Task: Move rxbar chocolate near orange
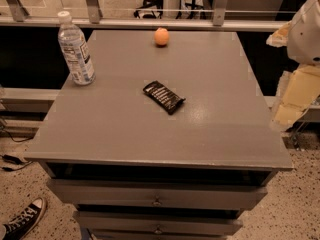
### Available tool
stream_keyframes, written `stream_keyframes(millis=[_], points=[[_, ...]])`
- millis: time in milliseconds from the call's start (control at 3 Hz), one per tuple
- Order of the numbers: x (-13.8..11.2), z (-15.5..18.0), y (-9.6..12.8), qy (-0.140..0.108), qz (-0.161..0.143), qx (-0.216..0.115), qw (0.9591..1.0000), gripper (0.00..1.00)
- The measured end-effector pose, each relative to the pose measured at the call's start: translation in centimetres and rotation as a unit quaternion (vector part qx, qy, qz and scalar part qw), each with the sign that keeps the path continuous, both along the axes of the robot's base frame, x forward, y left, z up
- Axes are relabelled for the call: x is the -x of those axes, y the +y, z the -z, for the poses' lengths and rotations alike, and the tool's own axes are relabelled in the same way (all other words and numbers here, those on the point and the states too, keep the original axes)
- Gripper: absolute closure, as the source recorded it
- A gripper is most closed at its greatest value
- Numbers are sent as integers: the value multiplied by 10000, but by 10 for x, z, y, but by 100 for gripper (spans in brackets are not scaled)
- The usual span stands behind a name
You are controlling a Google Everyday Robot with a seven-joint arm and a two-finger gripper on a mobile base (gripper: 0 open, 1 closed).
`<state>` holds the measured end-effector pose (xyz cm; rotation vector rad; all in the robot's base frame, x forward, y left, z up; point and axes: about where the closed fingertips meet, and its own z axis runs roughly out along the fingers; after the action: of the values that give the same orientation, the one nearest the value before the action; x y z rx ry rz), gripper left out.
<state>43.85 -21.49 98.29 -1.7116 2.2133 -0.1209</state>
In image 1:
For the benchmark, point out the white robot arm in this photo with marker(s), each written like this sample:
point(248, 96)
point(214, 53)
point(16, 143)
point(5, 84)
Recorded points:
point(303, 44)

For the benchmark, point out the metal railing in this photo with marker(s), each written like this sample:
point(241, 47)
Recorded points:
point(220, 15)

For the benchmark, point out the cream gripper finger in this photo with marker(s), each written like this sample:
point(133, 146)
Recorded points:
point(295, 93)
point(280, 37)

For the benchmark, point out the clear plastic water bottle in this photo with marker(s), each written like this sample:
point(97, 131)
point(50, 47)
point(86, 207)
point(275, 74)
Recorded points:
point(75, 50)

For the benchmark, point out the grey drawer cabinet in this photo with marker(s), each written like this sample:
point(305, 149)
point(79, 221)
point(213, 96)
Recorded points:
point(134, 172)

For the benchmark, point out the black rxbar chocolate wrapper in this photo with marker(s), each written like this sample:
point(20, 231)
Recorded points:
point(163, 96)

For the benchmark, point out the orange fruit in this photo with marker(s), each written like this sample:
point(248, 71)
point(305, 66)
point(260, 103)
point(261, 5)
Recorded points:
point(161, 37)

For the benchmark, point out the black converse sneaker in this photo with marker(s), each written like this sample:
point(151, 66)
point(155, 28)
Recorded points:
point(24, 222)

